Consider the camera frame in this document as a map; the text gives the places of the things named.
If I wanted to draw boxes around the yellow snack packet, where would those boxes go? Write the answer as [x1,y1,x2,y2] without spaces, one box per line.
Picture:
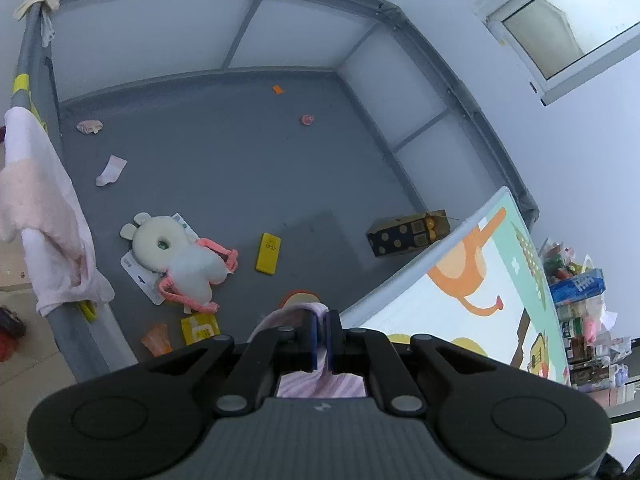
[180,312,221,346]

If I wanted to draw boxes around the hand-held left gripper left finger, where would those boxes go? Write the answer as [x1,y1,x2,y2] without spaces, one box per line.
[127,310,321,417]

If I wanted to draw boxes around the white bunny head cushion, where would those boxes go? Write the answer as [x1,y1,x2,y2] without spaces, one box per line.
[119,212,238,317]

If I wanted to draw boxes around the grey playpen fence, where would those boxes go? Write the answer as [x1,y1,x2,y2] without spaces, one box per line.
[10,0,538,391]

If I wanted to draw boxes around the orange plastic cup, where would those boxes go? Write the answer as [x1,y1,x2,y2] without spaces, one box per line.
[141,323,174,358]

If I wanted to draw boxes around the yellow toy block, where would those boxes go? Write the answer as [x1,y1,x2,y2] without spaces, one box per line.
[255,232,282,276]

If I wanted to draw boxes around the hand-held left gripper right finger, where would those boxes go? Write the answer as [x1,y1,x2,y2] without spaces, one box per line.
[322,310,516,417]

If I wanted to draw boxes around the purple striped shirt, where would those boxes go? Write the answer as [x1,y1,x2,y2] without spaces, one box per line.
[248,302,368,400]

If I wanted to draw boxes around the white baby sock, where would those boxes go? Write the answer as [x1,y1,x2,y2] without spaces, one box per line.
[96,156,128,187]

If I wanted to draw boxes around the white card packet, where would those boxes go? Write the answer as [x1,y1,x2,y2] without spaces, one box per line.
[120,250,167,306]

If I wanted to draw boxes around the white framed window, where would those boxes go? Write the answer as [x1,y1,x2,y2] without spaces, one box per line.
[474,0,640,107]

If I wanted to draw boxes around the orange round toy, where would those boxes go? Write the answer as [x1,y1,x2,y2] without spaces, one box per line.
[280,288,321,311]

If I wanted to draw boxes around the dotted cardboard box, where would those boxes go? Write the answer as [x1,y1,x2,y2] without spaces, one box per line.
[366,209,452,259]

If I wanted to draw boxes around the pink white blanket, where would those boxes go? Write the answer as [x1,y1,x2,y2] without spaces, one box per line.
[0,107,116,317]

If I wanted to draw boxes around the printed animal play mat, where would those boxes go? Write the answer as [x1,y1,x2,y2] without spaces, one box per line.
[340,186,572,386]

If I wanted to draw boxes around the blue drink can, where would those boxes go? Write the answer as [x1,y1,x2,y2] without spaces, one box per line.
[549,268,607,306]

